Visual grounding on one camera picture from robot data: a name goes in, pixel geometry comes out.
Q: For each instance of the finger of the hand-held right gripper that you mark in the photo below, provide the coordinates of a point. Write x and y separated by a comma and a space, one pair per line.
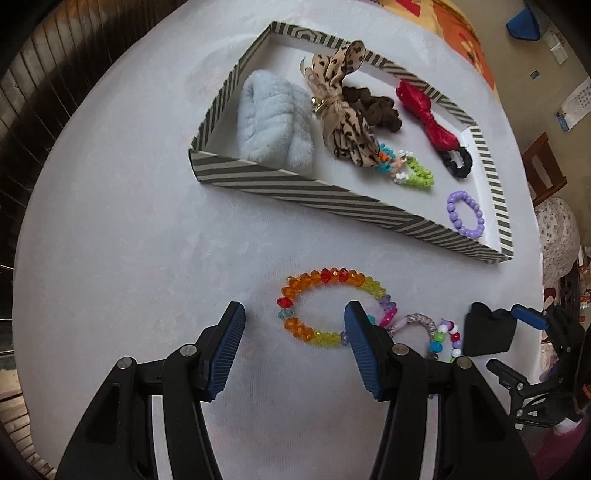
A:
526, 314
508, 373

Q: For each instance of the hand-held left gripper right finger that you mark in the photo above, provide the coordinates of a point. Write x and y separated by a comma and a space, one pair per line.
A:
364, 350

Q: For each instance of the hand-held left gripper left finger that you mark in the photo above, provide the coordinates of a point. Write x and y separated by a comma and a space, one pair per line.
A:
226, 355

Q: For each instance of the striped cardboard box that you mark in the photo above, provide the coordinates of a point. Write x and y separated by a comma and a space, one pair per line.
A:
323, 196

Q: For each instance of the person's right forearm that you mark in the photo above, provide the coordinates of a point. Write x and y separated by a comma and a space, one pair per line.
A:
563, 454

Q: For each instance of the floral patterned cushion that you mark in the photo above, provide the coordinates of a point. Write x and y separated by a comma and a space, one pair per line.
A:
558, 230

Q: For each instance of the white tablecloth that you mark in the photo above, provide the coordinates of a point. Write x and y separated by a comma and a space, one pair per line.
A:
138, 230

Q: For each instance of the wooden chair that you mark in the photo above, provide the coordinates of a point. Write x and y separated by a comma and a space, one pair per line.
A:
545, 161

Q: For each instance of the black scrunchie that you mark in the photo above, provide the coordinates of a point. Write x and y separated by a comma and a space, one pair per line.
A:
444, 162

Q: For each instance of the red hair bow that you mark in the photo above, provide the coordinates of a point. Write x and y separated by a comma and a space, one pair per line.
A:
434, 129

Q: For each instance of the leopard print hair bow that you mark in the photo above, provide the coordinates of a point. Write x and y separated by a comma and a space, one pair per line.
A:
346, 124

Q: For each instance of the light blue fluffy scrunchie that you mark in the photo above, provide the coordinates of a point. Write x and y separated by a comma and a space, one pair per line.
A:
272, 124

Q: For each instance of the brown scrunchie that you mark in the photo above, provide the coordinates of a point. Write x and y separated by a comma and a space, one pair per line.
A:
378, 110

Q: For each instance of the colourful printed blanket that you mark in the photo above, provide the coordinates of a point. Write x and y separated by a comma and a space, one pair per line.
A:
461, 37

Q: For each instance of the blue cloth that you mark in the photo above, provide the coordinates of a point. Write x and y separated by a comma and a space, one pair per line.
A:
524, 27

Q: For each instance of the dark wooden slatted panel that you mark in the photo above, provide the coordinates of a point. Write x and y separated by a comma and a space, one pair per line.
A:
69, 69

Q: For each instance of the wall calendar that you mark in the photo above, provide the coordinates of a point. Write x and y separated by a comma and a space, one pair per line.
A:
575, 108

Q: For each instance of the white wall socket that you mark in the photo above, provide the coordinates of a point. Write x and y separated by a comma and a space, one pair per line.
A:
558, 48

